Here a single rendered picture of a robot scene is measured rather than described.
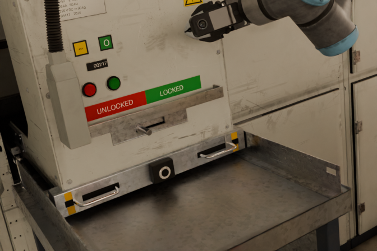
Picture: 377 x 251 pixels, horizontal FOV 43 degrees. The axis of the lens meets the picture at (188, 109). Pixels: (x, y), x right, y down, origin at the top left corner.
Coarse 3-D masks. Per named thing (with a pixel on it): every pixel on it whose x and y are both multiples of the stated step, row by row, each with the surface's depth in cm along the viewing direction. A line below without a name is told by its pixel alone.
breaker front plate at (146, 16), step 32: (32, 0) 99; (128, 0) 110; (160, 0) 114; (32, 32) 100; (64, 32) 104; (96, 32) 107; (128, 32) 111; (160, 32) 116; (128, 64) 113; (160, 64) 117; (192, 64) 122; (224, 64) 127; (96, 96) 110; (224, 96) 129; (128, 128) 116; (160, 128) 121; (192, 128) 126; (224, 128) 131; (64, 160) 109; (96, 160) 113; (128, 160) 118
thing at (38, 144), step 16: (0, 0) 112; (16, 0) 98; (16, 16) 102; (16, 32) 106; (16, 48) 111; (16, 64) 116; (32, 64) 102; (32, 80) 106; (32, 96) 111; (32, 112) 116; (16, 128) 144; (32, 128) 122; (48, 128) 106; (32, 144) 128; (48, 144) 109; (32, 160) 135; (48, 160) 115; (48, 176) 120
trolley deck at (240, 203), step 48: (144, 192) 122; (192, 192) 118; (240, 192) 115; (288, 192) 112; (48, 240) 105; (96, 240) 103; (144, 240) 100; (192, 240) 98; (240, 240) 96; (288, 240) 102
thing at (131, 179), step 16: (240, 128) 133; (208, 144) 128; (224, 144) 131; (240, 144) 134; (176, 160) 124; (192, 160) 126; (208, 160) 129; (112, 176) 115; (128, 176) 117; (144, 176) 120; (48, 192) 112; (64, 192) 110; (96, 192) 114; (112, 192) 116; (128, 192) 118; (64, 208) 110
